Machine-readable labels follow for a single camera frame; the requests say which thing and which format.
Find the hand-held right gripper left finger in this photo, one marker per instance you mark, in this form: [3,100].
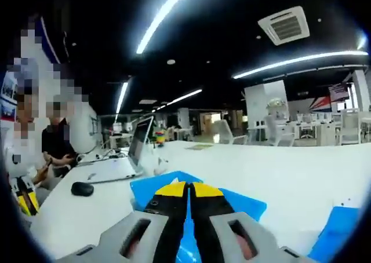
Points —
[165,205]

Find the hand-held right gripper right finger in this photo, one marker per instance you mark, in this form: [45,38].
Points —
[211,205]

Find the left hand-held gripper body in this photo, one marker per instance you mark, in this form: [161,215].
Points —
[24,184]

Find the clear plastic bag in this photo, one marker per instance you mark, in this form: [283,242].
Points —
[160,166]

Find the black computer mouse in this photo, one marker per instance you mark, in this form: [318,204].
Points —
[82,188]

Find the yellowish flat mat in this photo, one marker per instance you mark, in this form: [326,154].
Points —
[200,146]

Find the white laptop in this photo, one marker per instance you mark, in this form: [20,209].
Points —
[116,170]

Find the colourful stacked toy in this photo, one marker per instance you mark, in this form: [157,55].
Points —
[160,138]

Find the white office chair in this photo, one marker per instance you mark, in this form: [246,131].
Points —
[276,129]
[226,131]

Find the brown boxes stack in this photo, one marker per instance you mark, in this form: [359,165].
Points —
[210,122]

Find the long ceiling light strip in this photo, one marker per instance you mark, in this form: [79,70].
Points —
[121,100]
[185,95]
[162,16]

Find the row of white office desks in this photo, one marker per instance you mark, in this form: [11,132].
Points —
[319,129]

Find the curved ceiling light strip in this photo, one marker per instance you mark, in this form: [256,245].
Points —
[304,60]

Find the white ceiling air vent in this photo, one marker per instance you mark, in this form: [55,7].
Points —
[285,25]

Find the wall poster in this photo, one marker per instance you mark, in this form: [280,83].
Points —
[7,106]

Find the red blue wall banner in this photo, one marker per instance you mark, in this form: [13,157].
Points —
[321,103]

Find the purple wall screen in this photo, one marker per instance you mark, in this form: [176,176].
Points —
[339,92]

